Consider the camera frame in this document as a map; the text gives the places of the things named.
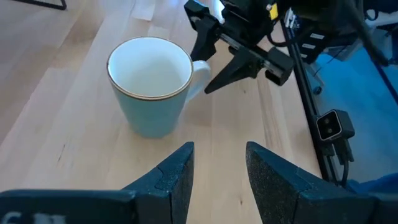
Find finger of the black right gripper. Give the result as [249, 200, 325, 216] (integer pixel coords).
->
[189, 15, 221, 62]
[203, 45, 261, 95]

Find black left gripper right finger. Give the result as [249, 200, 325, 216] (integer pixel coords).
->
[245, 141, 398, 224]

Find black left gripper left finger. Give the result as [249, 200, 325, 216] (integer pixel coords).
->
[0, 141, 195, 224]

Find wooden shelf black legs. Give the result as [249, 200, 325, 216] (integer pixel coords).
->
[12, 0, 68, 11]

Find black aluminium rig frame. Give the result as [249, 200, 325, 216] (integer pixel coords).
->
[279, 18, 351, 189]

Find black table-level camera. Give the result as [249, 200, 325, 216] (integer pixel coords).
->
[315, 108, 356, 143]

